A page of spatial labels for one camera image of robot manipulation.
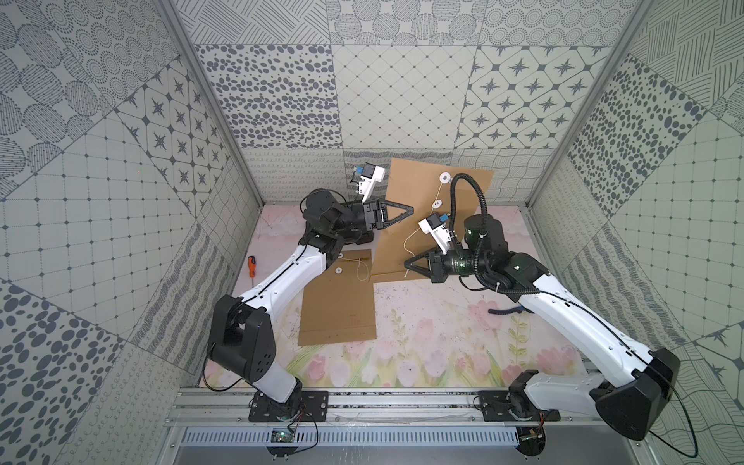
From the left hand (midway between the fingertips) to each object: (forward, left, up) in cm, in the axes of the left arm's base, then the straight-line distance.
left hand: (420, 223), depth 59 cm
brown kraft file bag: (+2, +23, -42) cm, 48 cm away
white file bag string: (-1, +1, -10) cm, 10 cm away
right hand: (-2, +2, -13) cm, 14 cm away
